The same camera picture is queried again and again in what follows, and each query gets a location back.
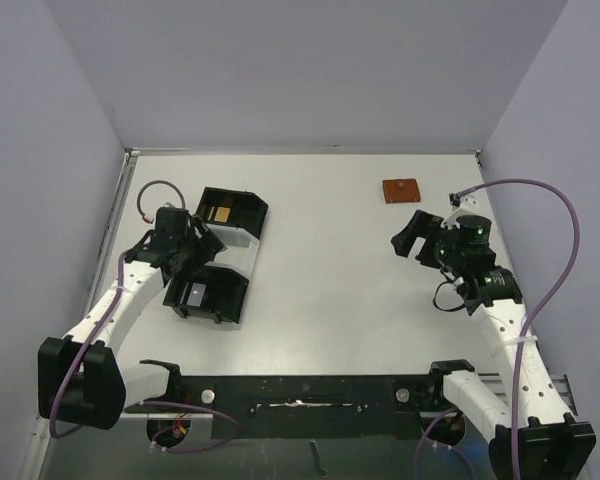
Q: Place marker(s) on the aluminium frame rail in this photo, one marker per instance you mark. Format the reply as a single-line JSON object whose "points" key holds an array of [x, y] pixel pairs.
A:
{"points": [[560, 384]]}

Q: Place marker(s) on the brown leather card holder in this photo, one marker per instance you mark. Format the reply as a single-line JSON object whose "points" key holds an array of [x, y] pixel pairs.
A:
{"points": [[401, 190]]}

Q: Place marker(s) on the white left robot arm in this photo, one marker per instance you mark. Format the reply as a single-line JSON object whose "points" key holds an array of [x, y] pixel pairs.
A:
{"points": [[79, 379]]}

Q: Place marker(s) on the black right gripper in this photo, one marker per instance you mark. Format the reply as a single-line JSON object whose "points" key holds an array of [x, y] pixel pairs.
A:
{"points": [[427, 245]]}

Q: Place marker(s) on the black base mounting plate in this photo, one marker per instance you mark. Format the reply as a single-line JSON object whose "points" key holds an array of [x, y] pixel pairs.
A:
{"points": [[323, 407]]}

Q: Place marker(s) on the gold card in tray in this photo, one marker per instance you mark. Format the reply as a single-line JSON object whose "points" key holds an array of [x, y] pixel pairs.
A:
{"points": [[222, 214]]}

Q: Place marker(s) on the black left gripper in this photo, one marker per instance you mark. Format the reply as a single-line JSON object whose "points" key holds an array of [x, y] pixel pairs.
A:
{"points": [[207, 245]]}

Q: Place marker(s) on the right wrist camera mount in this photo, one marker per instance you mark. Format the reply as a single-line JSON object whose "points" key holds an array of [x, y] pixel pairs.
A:
{"points": [[462, 205]]}

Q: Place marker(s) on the silver card in tray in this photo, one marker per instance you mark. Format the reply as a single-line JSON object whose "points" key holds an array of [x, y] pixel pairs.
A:
{"points": [[196, 294]]}

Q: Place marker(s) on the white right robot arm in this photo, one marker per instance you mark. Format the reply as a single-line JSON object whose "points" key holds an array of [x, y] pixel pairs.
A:
{"points": [[531, 432]]}

